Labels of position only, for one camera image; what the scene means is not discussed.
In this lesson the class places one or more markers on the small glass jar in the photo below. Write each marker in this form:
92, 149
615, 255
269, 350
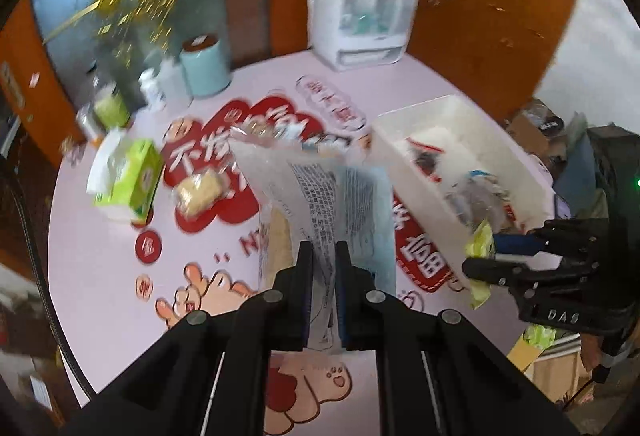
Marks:
74, 148

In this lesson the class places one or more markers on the white plastic bin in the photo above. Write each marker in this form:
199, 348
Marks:
400, 156

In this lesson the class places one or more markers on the clear packet of yellow cakes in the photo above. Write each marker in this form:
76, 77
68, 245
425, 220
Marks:
200, 191

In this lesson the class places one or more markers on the wooden cabinet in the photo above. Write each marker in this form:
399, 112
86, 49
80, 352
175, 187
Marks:
475, 46

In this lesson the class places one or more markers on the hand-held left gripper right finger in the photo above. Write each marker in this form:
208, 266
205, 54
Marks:
342, 286

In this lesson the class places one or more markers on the white grey snack packet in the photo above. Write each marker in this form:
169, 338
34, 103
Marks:
475, 196

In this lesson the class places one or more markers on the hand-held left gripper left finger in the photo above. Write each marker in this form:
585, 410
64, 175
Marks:
305, 286

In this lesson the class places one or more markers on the white squeeze bottle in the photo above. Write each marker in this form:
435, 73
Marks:
175, 83

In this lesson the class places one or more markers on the white pill bottle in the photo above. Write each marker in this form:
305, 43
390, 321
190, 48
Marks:
151, 91

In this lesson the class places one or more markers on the teal canister brown lid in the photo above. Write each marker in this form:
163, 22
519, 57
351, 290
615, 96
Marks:
205, 68

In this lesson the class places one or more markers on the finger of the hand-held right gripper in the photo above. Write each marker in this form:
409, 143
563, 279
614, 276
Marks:
500, 268
515, 243

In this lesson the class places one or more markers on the white bottle teal label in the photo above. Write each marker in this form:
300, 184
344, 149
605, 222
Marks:
367, 3

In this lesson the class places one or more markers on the light blue snack packet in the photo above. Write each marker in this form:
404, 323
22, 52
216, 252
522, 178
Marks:
320, 196

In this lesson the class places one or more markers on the wooden framed glass door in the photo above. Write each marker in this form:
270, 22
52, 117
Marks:
250, 16

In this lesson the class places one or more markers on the yellow green snack packet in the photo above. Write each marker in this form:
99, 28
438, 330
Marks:
480, 241

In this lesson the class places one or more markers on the green tissue box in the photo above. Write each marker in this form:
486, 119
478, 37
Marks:
135, 181

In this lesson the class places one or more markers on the white countertop storage cabinet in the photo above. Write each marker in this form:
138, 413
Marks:
325, 16

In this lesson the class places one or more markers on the cardboard box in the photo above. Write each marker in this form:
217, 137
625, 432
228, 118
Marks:
530, 136

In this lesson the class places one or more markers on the metal can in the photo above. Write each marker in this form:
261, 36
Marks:
90, 123

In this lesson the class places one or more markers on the dark snack packet red strip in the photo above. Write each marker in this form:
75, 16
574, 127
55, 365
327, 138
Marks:
425, 156

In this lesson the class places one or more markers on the glass bottle green label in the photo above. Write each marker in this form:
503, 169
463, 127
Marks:
112, 108

